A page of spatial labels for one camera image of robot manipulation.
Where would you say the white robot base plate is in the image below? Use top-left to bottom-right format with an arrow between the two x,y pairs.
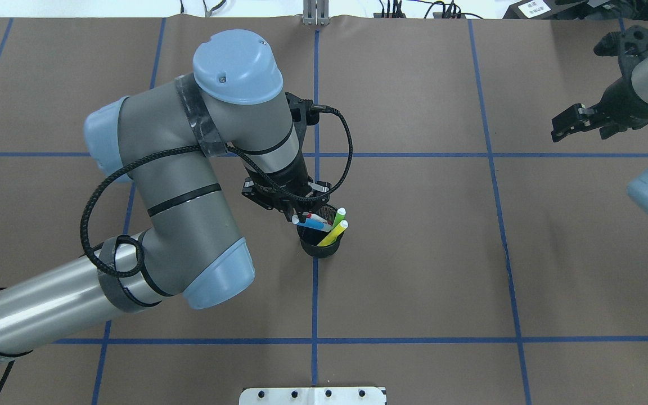
238,386 -> 388,404

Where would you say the black box with label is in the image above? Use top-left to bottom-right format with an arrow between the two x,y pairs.
502,1 -> 558,20

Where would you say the brown paper table mat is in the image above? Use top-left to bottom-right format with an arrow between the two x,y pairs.
0,15 -> 648,404

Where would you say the yellow highlighter pen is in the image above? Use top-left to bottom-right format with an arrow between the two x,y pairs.
317,220 -> 349,247

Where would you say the red capped white marker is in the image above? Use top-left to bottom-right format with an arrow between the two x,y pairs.
305,212 -> 331,224

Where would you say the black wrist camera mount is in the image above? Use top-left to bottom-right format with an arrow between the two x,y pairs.
285,92 -> 322,127
592,25 -> 648,57

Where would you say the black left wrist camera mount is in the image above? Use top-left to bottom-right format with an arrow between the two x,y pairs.
285,92 -> 322,127

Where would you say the black mesh pen holder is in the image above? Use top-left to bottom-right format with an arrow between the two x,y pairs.
296,205 -> 345,259

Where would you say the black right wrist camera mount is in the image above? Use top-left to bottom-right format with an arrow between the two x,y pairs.
592,25 -> 648,57

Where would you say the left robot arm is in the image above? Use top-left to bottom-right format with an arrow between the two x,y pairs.
0,30 -> 339,365

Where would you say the blue highlighter pen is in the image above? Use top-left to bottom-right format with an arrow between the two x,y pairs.
291,215 -> 332,233

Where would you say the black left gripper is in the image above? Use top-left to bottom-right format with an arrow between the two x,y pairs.
241,172 -> 332,223

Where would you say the aluminium frame post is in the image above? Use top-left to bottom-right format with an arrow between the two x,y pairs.
301,0 -> 331,26

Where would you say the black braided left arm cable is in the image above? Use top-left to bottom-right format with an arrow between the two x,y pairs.
80,106 -> 353,405

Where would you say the green highlighter pen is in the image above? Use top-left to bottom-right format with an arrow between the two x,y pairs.
332,207 -> 347,228

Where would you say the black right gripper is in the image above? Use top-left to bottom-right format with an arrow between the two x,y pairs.
551,79 -> 648,142

